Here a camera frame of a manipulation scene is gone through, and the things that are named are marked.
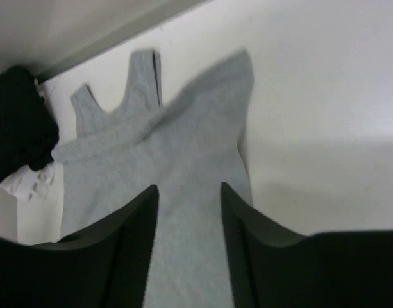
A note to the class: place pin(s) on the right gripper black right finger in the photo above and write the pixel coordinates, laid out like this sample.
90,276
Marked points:
272,266

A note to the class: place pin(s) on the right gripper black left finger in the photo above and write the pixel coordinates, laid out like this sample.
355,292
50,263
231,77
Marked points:
103,265

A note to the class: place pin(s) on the grey tank top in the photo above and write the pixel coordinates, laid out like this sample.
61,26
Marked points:
188,148

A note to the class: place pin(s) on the folded white tank top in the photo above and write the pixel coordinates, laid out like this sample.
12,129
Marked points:
26,184

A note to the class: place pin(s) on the folded black tank top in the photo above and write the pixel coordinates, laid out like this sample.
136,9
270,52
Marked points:
28,132

